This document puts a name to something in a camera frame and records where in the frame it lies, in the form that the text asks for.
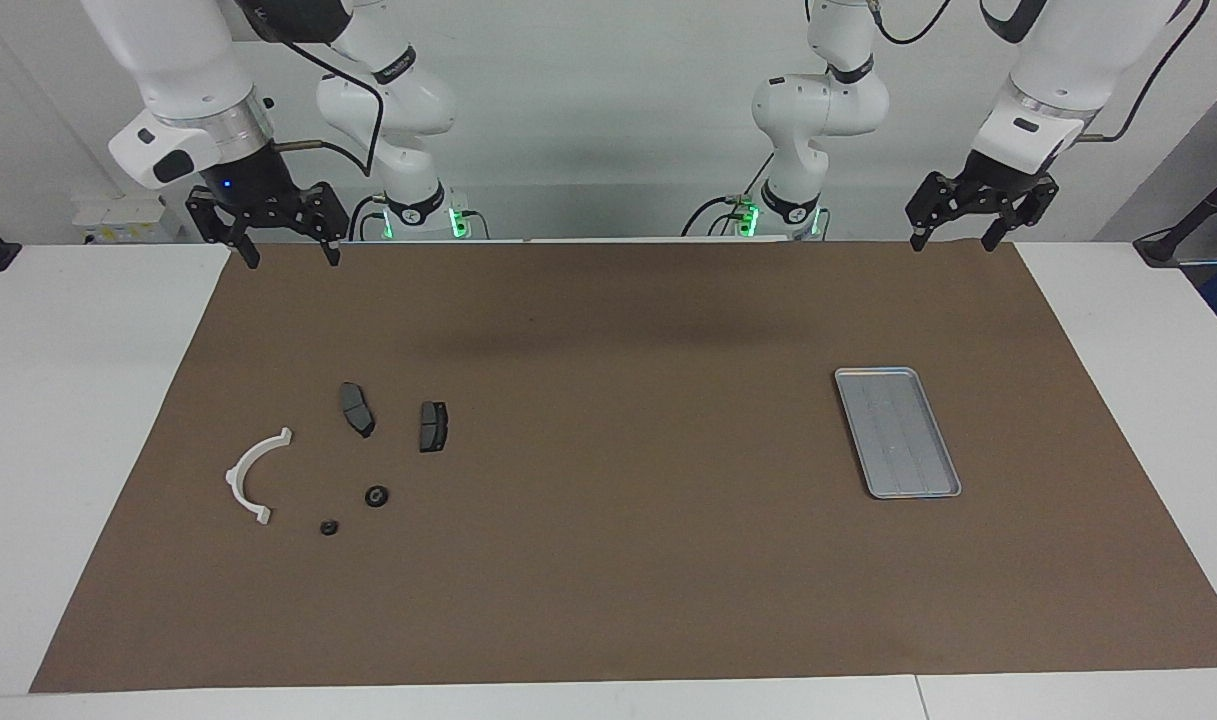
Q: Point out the curved dark brake pad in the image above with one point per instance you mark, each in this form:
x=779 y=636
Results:
x=356 y=408

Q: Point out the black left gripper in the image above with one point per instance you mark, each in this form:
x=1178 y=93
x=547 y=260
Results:
x=988 y=190

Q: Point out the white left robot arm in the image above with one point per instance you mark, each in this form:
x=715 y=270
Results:
x=818 y=105

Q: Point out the brown table mat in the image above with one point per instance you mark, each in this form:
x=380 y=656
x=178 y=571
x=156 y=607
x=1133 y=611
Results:
x=618 y=500

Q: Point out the rectangular dark brake pad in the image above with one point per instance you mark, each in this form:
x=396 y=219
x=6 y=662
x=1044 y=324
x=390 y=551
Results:
x=434 y=427

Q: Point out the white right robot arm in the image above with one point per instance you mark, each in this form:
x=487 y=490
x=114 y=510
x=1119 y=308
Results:
x=188 y=70

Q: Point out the silver metal tray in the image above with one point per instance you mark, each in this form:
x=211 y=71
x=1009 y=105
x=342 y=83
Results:
x=898 y=435

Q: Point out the black slanted stand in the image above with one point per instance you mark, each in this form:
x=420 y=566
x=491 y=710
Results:
x=1163 y=245

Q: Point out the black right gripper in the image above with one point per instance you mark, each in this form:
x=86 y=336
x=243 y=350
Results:
x=258 y=200

